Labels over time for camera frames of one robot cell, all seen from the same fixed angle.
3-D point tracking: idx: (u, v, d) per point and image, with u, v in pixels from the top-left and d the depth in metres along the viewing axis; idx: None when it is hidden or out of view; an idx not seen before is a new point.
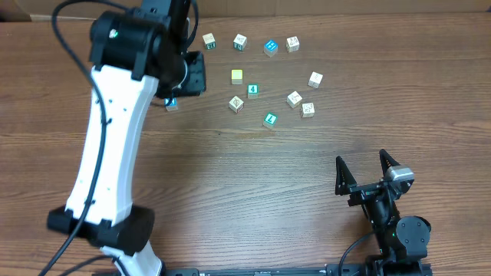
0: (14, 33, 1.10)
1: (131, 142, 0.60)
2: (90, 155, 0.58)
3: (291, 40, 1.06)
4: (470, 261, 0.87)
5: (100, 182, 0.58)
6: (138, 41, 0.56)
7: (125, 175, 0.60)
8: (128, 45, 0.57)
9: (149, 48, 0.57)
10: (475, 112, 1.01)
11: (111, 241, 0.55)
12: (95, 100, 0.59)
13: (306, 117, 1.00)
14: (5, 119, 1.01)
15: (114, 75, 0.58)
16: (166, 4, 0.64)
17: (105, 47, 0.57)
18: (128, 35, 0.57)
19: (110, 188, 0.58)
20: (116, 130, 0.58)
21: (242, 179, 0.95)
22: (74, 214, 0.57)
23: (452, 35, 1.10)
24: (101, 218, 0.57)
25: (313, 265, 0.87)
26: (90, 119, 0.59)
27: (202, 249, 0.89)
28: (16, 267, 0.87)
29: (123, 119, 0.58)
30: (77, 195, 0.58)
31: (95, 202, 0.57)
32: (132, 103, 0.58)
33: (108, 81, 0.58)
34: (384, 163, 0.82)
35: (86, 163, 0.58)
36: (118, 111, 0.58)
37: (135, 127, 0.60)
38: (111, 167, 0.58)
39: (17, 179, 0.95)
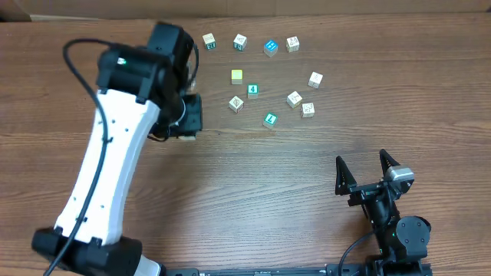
0: (14, 33, 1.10)
1: (130, 164, 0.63)
2: (88, 173, 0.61)
3: (291, 40, 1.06)
4: (470, 261, 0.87)
5: (94, 199, 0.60)
6: (145, 70, 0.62)
7: (120, 198, 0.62)
8: (134, 72, 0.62)
9: (155, 79, 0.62)
10: (475, 112, 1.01)
11: (99, 263, 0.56)
12: (99, 119, 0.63)
13: (306, 116, 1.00)
14: (5, 119, 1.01)
15: (120, 98, 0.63)
16: (171, 43, 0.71)
17: (111, 73, 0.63)
18: (135, 66, 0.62)
19: (104, 205, 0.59)
20: (116, 149, 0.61)
21: (242, 179, 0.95)
22: (63, 232, 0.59)
23: (452, 35, 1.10)
24: (91, 237, 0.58)
25: (314, 265, 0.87)
26: (92, 139, 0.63)
27: (202, 249, 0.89)
28: (16, 267, 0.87)
29: (123, 139, 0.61)
30: (70, 212, 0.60)
31: (87, 219, 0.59)
32: (134, 124, 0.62)
33: (113, 103, 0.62)
34: (383, 163, 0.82)
35: (82, 182, 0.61)
36: (120, 131, 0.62)
37: (133, 150, 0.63)
38: (108, 186, 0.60)
39: (17, 179, 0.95)
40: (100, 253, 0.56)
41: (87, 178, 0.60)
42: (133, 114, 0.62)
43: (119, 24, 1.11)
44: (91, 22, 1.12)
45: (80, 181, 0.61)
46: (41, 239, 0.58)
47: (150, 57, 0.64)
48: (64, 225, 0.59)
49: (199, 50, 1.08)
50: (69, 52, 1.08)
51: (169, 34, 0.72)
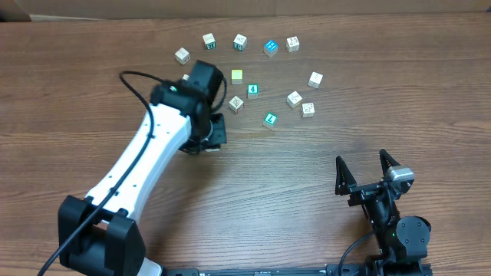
0: (14, 33, 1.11)
1: (160, 164, 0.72)
2: (127, 159, 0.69)
3: (291, 40, 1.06)
4: (470, 261, 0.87)
5: (129, 179, 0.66)
6: (188, 100, 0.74)
7: (146, 188, 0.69)
8: (180, 99, 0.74)
9: (194, 109, 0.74)
10: (475, 112, 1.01)
11: (121, 231, 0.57)
12: (146, 122, 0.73)
13: (306, 116, 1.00)
14: (5, 119, 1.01)
15: (166, 110, 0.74)
16: (206, 77, 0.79)
17: (163, 96, 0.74)
18: (180, 96, 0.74)
19: (136, 185, 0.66)
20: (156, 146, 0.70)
21: (242, 179, 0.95)
22: (93, 201, 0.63)
23: (452, 35, 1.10)
24: (120, 208, 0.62)
25: (314, 265, 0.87)
26: (136, 136, 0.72)
27: (202, 249, 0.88)
28: (16, 267, 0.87)
29: (164, 138, 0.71)
30: (102, 186, 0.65)
31: (118, 193, 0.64)
32: (174, 129, 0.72)
33: (161, 113, 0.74)
34: (383, 162, 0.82)
35: (120, 165, 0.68)
36: (162, 133, 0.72)
37: (167, 152, 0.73)
38: (143, 172, 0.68)
39: (16, 179, 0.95)
40: (122, 223, 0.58)
41: (127, 161, 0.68)
42: (176, 123, 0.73)
43: (119, 24, 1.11)
44: (91, 21, 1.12)
45: (120, 162, 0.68)
46: (70, 204, 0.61)
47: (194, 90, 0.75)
48: (94, 195, 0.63)
49: (199, 50, 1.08)
50: (69, 52, 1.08)
51: (205, 70, 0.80)
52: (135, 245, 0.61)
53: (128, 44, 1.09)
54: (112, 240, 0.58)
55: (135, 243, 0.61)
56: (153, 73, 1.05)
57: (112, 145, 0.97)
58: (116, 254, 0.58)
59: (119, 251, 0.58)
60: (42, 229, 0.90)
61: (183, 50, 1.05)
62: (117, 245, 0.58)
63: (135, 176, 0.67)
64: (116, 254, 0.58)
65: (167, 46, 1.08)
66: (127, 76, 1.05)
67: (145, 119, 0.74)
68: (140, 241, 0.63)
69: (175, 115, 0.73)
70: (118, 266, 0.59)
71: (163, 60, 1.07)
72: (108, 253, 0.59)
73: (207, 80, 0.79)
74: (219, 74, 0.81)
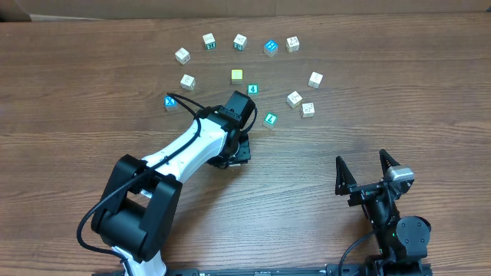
0: (14, 33, 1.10)
1: (200, 159, 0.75)
2: (178, 144, 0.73)
3: (291, 40, 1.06)
4: (470, 261, 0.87)
5: (178, 156, 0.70)
6: (225, 124, 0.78)
7: (189, 172, 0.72)
8: (219, 119, 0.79)
9: (229, 133, 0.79)
10: (475, 112, 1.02)
11: (169, 191, 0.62)
12: (194, 126, 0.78)
13: (306, 116, 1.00)
14: (5, 119, 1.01)
15: (210, 123, 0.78)
16: (242, 106, 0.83)
17: (206, 116, 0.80)
18: (219, 119, 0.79)
19: (184, 162, 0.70)
20: (200, 141, 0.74)
21: (242, 179, 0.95)
22: (148, 162, 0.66)
23: (452, 35, 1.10)
24: (169, 173, 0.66)
25: (314, 265, 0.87)
26: (186, 132, 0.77)
27: (202, 249, 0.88)
28: (16, 267, 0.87)
29: (208, 137, 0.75)
30: (156, 155, 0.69)
31: (169, 162, 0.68)
32: (215, 138, 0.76)
33: (206, 123, 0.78)
34: (383, 162, 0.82)
35: (171, 146, 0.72)
36: (206, 133, 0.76)
37: (209, 149, 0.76)
38: (189, 155, 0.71)
39: (16, 179, 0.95)
40: (171, 184, 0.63)
41: (178, 143, 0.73)
42: (218, 130, 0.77)
43: (120, 24, 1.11)
44: (91, 21, 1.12)
45: (172, 145, 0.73)
46: (126, 160, 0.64)
47: (229, 119, 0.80)
48: (149, 159, 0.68)
49: (199, 50, 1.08)
50: (70, 52, 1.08)
51: (242, 99, 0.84)
52: (171, 213, 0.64)
53: (128, 44, 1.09)
54: (159, 196, 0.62)
55: (172, 211, 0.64)
56: (153, 73, 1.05)
57: (112, 145, 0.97)
58: (157, 211, 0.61)
59: (162, 207, 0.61)
60: (43, 229, 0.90)
61: (183, 50, 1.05)
62: (163, 203, 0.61)
63: (184, 156, 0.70)
64: (159, 212, 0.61)
65: (167, 45, 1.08)
66: (127, 76, 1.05)
67: (193, 124, 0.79)
68: (173, 215, 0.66)
69: (215, 127, 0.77)
70: (155, 225, 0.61)
71: (163, 60, 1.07)
72: (149, 211, 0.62)
73: (243, 108, 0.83)
74: (252, 104, 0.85)
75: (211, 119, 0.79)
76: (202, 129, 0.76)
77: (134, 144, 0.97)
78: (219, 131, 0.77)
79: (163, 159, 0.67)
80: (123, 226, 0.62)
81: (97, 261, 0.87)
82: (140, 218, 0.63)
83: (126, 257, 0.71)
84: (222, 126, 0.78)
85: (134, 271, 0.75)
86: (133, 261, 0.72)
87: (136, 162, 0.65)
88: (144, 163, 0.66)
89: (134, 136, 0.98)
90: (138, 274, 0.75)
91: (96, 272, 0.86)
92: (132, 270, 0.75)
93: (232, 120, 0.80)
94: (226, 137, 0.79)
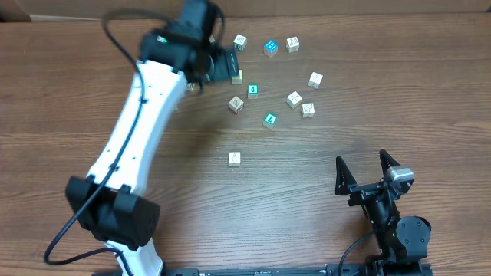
0: (14, 33, 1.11)
1: (157, 127, 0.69)
2: (122, 130, 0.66)
3: (291, 40, 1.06)
4: (470, 261, 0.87)
5: (126, 151, 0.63)
6: (179, 54, 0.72)
7: (146, 156, 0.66)
8: (171, 49, 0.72)
9: (187, 59, 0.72)
10: (475, 112, 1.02)
11: (127, 209, 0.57)
12: (136, 84, 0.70)
13: (306, 116, 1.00)
14: (5, 120, 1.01)
15: (156, 67, 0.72)
16: (198, 18, 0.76)
17: (153, 48, 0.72)
18: (169, 51, 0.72)
19: (135, 157, 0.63)
20: (148, 109, 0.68)
21: (242, 179, 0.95)
22: (94, 179, 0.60)
23: (452, 35, 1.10)
24: (122, 185, 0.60)
25: (314, 265, 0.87)
26: (128, 102, 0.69)
27: (202, 249, 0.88)
28: (15, 267, 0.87)
29: (158, 100, 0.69)
30: (102, 159, 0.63)
31: (119, 168, 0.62)
32: (167, 90, 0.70)
33: (152, 70, 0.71)
34: (383, 162, 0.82)
35: (116, 135, 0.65)
36: (155, 94, 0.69)
37: (167, 104, 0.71)
38: (140, 138, 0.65)
39: (16, 179, 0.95)
40: (128, 200, 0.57)
41: (123, 129, 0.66)
42: (169, 80, 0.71)
43: None
44: (91, 21, 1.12)
45: (116, 132, 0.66)
46: (76, 182, 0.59)
47: (184, 42, 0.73)
48: (96, 172, 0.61)
49: None
50: (70, 52, 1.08)
51: (196, 11, 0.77)
52: (145, 211, 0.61)
53: None
54: (120, 215, 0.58)
55: (145, 209, 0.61)
56: None
57: None
58: (126, 225, 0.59)
59: (129, 221, 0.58)
60: (43, 229, 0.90)
61: None
62: (126, 220, 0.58)
63: (134, 146, 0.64)
64: (129, 226, 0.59)
65: None
66: (127, 76, 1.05)
67: (134, 80, 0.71)
68: (149, 205, 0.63)
69: (166, 70, 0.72)
70: (132, 233, 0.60)
71: None
72: (120, 225, 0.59)
73: (200, 18, 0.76)
74: (210, 14, 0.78)
75: (159, 53, 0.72)
76: (146, 84, 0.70)
77: None
78: (173, 75, 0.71)
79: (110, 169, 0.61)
80: (106, 233, 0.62)
81: (97, 261, 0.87)
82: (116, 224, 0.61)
83: (123, 251, 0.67)
84: (172, 67, 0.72)
85: (132, 264, 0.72)
86: (130, 254, 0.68)
87: (86, 180, 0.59)
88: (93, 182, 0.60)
89: None
90: (136, 265, 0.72)
91: (96, 273, 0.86)
92: (129, 263, 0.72)
93: (189, 40, 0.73)
94: (186, 66, 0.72)
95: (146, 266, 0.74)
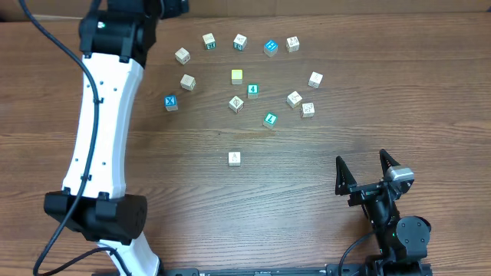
0: (14, 33, 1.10)
1: (123, 119, 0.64)
2: (84, 136, 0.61)
3: (291, 40, 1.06)
4: (470, 261, 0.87)
5: (95, 158, 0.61)
6: (123, 33, 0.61)
7: (118, 153, 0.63)
8: (113, 34, 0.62)
9: (134, 38, 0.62)
10: (475, 112, 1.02)
11: (109, 215, 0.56)
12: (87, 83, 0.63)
13: (306, 117, 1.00)
14: (5, 120, 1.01)
15: (103, 60, 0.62)
16: None
17: (93, 37, 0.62)
18: (112, 37, 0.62)
19: (106, 162, 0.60)
20: (107, 110, 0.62)
21: (242, 179, 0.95)
22: (71, 192, 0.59)
23: (452, 35, 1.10)
24: (98, 192, 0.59)
25: (314, 265, 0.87)
26: (83, 103, 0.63)
27: (202, 249, 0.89)
28: (16, 267, 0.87)
29: (114, 98, 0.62)
30: (71, 170, 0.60)
31: (91, 177, 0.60)
32: (121, 82, 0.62)
33: (99, 66, 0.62)
34: (383, 162, 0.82)
35: (81, 142, 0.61)
36: (108, 91, 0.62)
37: (127, 97, 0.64)
38: (106, 140, 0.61)
39: (16, 179, 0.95)
40: (109, 206, 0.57)
41: (86, 136, 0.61)
42: (120, 73, 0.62)
43: None
44: None
45: (80, 139, 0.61)
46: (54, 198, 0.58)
47: (124, 19, 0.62)
48: (70, 186, 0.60)
49: (199, 50, 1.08)
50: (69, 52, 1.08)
51: None
52: (129, 208, 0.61)
53: None
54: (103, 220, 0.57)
55: (128, 209, 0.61)
56: (153, 73, 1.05)
57: None
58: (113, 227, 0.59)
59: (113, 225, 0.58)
60: (43, 229, 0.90)
61: (183, 50, 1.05)
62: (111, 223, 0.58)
63: (102, 149, 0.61)
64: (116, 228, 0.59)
65: (166, 45, 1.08)
66: None
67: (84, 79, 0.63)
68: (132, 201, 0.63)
69: (114, 61, 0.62)
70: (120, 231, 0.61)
71: (163, 60, 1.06)
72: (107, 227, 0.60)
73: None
74: None
75: (100, 41, 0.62)
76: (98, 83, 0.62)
77: (134, 144, 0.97)
78: (125, 64, 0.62)
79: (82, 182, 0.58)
80: (97, 237, 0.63)
81: (97, 261, 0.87)
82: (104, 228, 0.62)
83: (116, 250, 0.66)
84: (120, 57, 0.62)
85: (128, 262, 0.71)
86: (123, 251, 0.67)
87: (61, 195, 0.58)
88: (68, 196, 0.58)
89: (134, 136, 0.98)
90: (131, 262, 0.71)
91: (96, 273, 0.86)
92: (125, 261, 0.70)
93: (129, 18, 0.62)
94: (136, 47, 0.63)
95: (142, 262, 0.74)
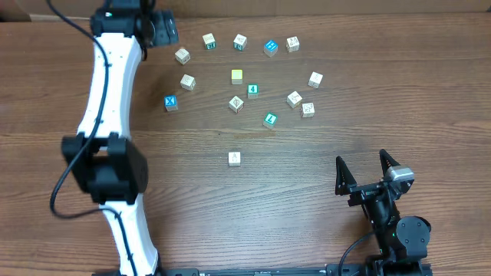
0: (14, 33, 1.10)
1: (127, 87, 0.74)
2: (97, 93, 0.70)
3: (291, 40, 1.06)
4: (470, 261, 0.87)
5: (107, 106, 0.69)
6: (126, 20, 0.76)
7: (125, 109, 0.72)
8: (118, 21, 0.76)
9: (135, 24, 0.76)
10: (475, 112, 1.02)
11: (120, 150, 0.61)
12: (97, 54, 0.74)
13: (306, 116, 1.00)
14: (5, 120, 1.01)
15: (111, 38, 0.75)
16: None
17: (101, 23, 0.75)
18: (117, 22, 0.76)
19: (115, 110, 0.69)
20: (115, 71, 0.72)
21: (242, 179, 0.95)
22: (85, 133, 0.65)
23: (452, 35, 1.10)
24: (110, 132, 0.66)
25: (314, 265, 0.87)
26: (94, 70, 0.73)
27: (202, 249, 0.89)
28: (16, 267, 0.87)
29: (121, 63, 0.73)
30: (86, 119, 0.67)
31: (103, 121, 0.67)
32: (126, 53, 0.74)
33: (107, 42, 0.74)
34: (383, 163, 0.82)
35: (93, 97, 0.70)
36: (116, 58, 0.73)
37: (130, 67, 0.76)
38: (116, 93, 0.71)
39: (16, 179, 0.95)
40: (120, 142, 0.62)
41: (97, 93, 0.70)
42: (124, 45, 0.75)
43: None
44: None
45: (92, 95, 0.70)
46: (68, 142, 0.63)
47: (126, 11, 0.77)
48: (82, 128, 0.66)
49: (199, 50, 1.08)
50: (69, 52, 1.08)
51: None
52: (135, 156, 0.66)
53: None
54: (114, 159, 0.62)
55: (135, 154, 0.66)
56: (153, 73, 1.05)
57: None
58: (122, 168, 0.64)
59: (123, 163, 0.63)
60: (43, 229, 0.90)
61: (183, 50, 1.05)
62: (120, 162, 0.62)
63: (111, 102, 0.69)
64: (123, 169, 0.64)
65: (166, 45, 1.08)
66: None
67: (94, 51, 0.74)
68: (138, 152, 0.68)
69: (119, 38, 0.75)
70: (128, 175, 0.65)
71: (163, 60, 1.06)
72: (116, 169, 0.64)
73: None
74: None
75: (108, 27, 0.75)
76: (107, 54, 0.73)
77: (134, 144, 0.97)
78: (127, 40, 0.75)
79: (96, 122, 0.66)
80: (103, 188, 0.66)
81: (97, 261, 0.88)
82: (110, 175, 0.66)
83: (120, 214, 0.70)
84: (124, 34, 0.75)
85: (130, 238, 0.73)
86: (127, 218, 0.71)
87: (77, 138, 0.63)
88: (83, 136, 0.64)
89: (134, 136, 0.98)
90: (133, 235, 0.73)
91: (96, 273, 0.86)
92: (127, 236, 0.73)
93: (130, 12, 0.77)
94: (136, 35, 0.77)
95: (143, 240, 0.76)
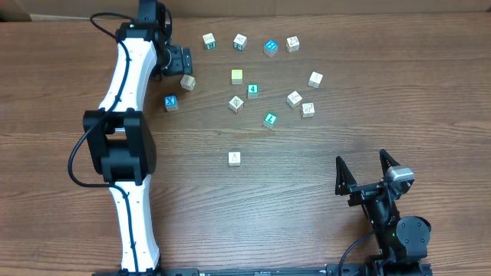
0: (14, 33, 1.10)
1: (143, 81, 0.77)
2: (116, 80, 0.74)
3: (291, 40, 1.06)
4: (469, 261, 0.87)
5: (125, 89, 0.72)
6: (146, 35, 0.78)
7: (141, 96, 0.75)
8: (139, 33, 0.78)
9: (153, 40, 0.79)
10: (475, 112, 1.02)
11: (135, 122, 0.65)
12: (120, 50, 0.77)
13: (306, 116, 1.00)
14: (5, 120, 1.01)
15: (134, 41, 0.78)
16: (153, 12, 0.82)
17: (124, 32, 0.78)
18: (138, 32, 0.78)
19: (133, 92, 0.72)
20: (134, 64, 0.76)
21: (242, 179, 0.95)
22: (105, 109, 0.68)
23: (453, 35, 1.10)
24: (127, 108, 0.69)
25: (314, 265, 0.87)
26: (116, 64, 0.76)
27: (202, 249, 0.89)
28: (16, 267, 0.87)
29: (140, 57, 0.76)
30: (107, 98, 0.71)
31: (121, 100, 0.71)
32: (145, 50, 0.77)
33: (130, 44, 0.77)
34: (383, 163, 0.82)
35: (114, 83, 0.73)
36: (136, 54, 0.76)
37: (148, 64, 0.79)
38: (133, 80, 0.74)
39: (16, 179, 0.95)
40: (134, 116, 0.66)
41: (118, 80, 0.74)
42: (144, 47, 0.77)
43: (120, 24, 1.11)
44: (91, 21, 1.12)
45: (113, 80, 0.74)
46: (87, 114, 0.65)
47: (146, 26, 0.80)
48: (103, 104, 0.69)
49: (199, 50, 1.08)
50: (69, 52, 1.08)
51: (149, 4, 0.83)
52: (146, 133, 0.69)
53: None
54: (130, 131, 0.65)
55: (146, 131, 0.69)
56: None
57: None
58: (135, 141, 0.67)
59: (137, 136, 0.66)
60: (43, 229, 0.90)
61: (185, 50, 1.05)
62: (135, 134, 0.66)
63: (130, 86, 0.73)
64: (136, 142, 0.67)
65: None
66: None
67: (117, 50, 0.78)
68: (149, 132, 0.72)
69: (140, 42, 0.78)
70: (140, 150, 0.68)
71: None
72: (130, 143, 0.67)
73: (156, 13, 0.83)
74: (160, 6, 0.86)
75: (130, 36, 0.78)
76: (129, 50, 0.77)
77: None
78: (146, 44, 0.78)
79: (115, 100, 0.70)
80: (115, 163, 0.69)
81: (97, 261, 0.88)
82: (122, 150, 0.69)
83: (128, 195, 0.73)
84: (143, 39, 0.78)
85: (136, 222, 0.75)
86: (133, 201, 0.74)
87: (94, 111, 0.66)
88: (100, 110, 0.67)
89: None
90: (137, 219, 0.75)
91: (96, 273, 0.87)
92: (133, 220, 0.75)
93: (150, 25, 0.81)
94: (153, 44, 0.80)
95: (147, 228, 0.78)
